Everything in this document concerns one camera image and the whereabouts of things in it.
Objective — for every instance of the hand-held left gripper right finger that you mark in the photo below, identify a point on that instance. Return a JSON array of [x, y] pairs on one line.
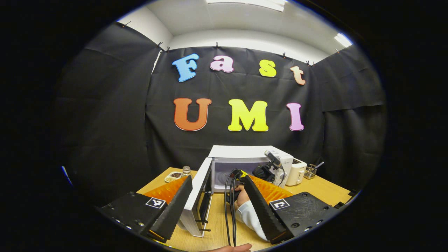
[[260, 210]]

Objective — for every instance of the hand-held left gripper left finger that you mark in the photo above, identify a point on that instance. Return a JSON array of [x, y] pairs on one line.
[[175, 206]]

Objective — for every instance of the white microwave oven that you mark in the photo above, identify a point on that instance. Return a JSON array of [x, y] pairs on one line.
[[238, 152]]

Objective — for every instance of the white divided dish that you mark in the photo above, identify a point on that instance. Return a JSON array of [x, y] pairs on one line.
[[172, 176]]

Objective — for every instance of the white toaster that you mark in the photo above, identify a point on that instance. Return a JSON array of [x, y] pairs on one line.
[[295, 173]]

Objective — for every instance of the clear plastic bottle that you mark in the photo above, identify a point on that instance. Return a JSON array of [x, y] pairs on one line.
[[186, 171]]

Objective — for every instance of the black backdrop cloth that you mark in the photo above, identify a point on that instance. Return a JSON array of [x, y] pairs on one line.
[[217, 91]]

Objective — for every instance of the small ceiling light panel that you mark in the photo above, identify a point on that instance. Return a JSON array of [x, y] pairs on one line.
[[343, 40]]

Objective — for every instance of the long ceiling light panel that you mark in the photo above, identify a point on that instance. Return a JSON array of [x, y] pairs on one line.
[[245, 4]]

